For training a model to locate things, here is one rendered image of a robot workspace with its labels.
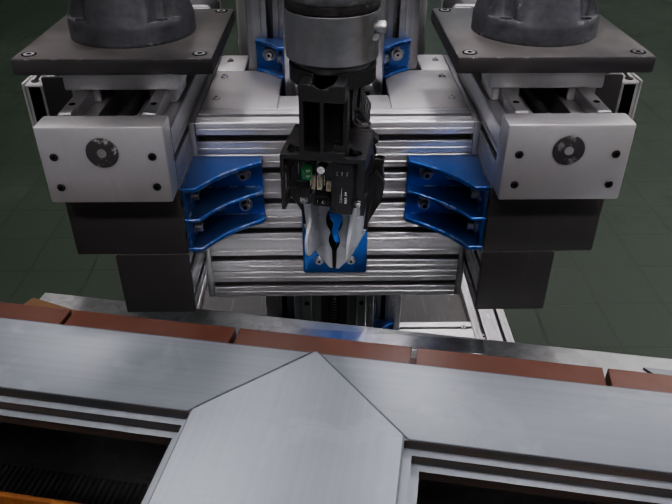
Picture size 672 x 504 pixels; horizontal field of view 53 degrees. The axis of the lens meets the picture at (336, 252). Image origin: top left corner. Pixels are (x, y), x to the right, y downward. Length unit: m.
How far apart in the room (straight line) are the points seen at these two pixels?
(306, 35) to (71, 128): 0.32
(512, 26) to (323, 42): 0.36
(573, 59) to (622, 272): 1.63
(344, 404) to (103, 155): 0.37
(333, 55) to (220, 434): 0.31
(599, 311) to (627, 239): 0.47
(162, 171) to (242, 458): 0.34
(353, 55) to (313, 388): 0.28
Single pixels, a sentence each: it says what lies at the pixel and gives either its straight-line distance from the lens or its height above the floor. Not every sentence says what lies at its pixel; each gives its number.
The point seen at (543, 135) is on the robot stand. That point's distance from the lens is 0.76.
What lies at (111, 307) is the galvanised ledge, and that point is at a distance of 1.01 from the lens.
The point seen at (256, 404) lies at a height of 0.84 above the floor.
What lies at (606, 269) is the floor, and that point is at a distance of 2.40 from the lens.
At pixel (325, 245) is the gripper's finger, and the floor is 0.91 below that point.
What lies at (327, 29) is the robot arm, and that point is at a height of 1.13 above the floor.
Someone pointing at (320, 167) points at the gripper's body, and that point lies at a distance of 0.56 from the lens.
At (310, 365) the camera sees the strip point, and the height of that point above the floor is 0.84.
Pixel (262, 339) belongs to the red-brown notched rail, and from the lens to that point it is 0.69.
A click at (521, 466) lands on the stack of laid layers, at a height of 0.83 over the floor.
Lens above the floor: 1.27
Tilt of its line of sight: 33 degrees down
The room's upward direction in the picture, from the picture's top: straight up
